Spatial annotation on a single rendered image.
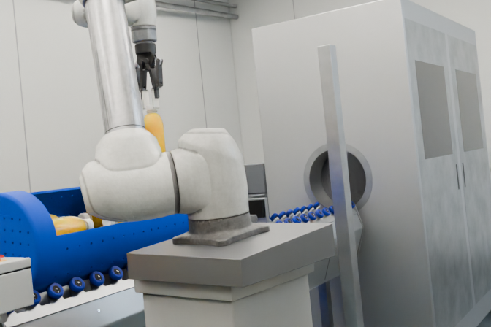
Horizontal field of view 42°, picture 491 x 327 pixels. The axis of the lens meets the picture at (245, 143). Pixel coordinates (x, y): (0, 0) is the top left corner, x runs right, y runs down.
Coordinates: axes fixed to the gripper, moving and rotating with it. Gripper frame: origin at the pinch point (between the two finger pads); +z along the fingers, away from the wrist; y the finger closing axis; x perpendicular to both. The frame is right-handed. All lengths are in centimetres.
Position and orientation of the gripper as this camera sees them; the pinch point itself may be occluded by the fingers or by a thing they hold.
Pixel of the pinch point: (150, 99)
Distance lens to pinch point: 232.2
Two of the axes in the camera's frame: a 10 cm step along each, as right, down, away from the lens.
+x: -5.3, 0.6, -8.5
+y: -8.4, 0.8, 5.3
